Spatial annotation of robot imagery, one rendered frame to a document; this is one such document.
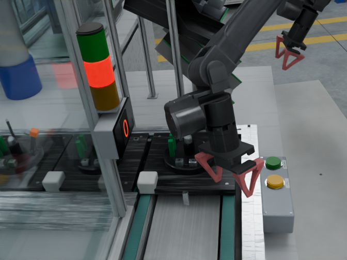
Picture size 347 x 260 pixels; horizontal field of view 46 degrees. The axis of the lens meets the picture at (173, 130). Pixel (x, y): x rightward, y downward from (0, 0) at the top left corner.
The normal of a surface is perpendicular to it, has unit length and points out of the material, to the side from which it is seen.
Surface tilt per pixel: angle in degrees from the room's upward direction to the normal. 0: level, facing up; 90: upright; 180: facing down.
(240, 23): 61
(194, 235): 0
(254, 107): 0
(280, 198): 0
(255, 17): 68
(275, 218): 90
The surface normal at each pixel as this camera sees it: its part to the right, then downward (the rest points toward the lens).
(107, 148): -0.13, 0.58
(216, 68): 0.29, 0.11
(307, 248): -0.11, -0.82
